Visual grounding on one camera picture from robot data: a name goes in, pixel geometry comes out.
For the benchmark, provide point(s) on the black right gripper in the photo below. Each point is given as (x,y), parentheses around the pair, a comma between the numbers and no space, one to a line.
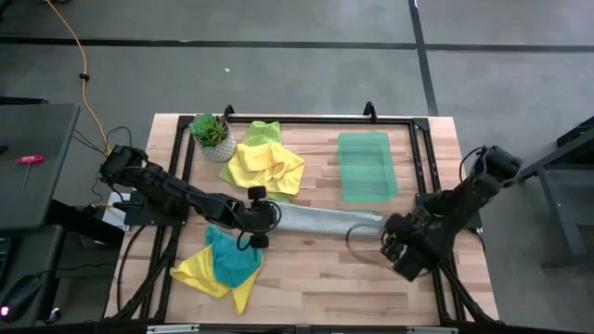
(417,246)

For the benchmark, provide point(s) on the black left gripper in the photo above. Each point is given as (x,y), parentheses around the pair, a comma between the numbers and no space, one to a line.
(257,217)

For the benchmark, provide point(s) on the grey waffle towel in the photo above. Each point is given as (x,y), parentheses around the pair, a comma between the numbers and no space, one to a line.
(325,219)

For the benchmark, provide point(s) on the yellow microfiber towel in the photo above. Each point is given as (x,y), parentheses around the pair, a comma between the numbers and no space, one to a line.
(264,167)
(195,276)

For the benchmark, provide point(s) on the teal microfiber towel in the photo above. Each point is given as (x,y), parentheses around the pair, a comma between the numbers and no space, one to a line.
(232,264)

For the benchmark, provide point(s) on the green translucent plastic tray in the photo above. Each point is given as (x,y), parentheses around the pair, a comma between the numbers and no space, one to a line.
(366,167)

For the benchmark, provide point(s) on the green microfiber towel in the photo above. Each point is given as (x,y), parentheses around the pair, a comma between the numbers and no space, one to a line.
(267,132)

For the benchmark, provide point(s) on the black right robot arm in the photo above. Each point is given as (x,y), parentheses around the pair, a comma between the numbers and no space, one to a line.
(468,195)

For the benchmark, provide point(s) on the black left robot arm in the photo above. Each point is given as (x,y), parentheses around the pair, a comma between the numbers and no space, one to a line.
(176,192)

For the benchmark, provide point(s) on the white textured plant pot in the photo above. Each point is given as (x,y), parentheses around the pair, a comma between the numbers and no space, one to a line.
(223,152)

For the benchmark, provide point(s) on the green succulent plant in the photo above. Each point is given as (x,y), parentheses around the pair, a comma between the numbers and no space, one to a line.
(209,130)

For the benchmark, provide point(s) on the white box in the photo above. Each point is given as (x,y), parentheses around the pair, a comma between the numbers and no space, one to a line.
(110,218)

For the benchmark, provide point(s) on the black metal side table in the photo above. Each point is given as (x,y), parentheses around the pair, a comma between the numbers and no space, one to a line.
(559,209)

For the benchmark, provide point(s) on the black support beam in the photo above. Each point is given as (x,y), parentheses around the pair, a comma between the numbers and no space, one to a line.
(83,222)

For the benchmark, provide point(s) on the grey desk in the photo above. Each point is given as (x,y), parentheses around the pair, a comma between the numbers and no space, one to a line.
(42,185)

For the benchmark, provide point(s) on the black caster wheel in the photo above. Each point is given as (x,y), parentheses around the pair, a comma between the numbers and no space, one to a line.
(53,315)

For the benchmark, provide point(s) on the black computer mouse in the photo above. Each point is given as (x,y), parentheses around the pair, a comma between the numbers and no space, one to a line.
(21,294)

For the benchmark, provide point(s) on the black keyboard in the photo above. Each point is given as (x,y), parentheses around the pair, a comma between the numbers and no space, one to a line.
(3,260)

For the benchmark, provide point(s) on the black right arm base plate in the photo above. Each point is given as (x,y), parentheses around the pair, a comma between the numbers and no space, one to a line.
(474,223)

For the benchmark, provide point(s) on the silver aluminium bracket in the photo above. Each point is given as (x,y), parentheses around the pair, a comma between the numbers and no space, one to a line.
(431,330)
(171,329)

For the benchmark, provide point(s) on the black metal table frame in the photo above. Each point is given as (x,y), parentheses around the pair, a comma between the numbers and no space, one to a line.
(325,120)

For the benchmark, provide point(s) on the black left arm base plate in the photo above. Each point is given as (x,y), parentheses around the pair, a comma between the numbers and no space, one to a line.
(139,218)

